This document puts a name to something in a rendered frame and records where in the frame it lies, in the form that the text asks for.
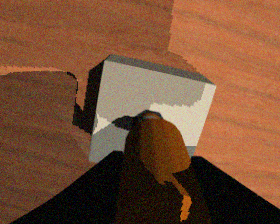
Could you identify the light grey block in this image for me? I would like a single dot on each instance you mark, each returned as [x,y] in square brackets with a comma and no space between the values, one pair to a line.
[130,87]

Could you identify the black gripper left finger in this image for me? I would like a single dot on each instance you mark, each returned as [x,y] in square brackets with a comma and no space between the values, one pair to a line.
[92,199]

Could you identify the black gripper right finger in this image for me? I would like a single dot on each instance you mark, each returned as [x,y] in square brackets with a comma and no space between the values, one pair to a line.
[230,202]

